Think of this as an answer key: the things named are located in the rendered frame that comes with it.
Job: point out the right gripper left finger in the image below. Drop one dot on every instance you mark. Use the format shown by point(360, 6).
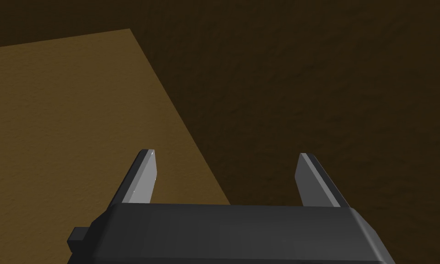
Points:
point(139, 181)

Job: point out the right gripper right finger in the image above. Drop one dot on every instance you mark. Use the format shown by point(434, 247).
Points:
point(317, 185)

